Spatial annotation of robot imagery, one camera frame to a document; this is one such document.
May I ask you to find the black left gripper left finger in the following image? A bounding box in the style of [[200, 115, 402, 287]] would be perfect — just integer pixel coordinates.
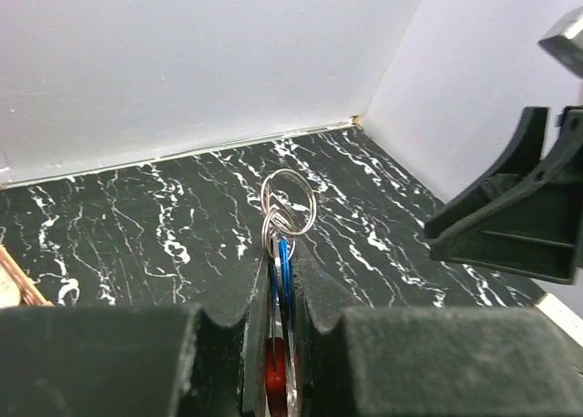
[[1, 259, 268, 416]]

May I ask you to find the peach plastic desk organizer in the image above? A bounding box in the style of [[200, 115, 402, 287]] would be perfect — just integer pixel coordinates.
[[0, 246, 53, 309]]

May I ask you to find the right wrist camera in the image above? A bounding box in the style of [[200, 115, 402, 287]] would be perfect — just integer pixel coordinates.
[[537, 6, 583, 78]]

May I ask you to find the silver key with blue tag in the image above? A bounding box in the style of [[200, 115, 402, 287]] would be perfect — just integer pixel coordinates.
[[270, 235, 295, 361]]

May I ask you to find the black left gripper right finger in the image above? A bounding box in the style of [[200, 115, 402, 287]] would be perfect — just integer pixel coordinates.
[[293, 244, 582, 416]]

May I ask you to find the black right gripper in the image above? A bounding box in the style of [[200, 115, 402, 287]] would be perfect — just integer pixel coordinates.
[[424, 106, 582, 284]]

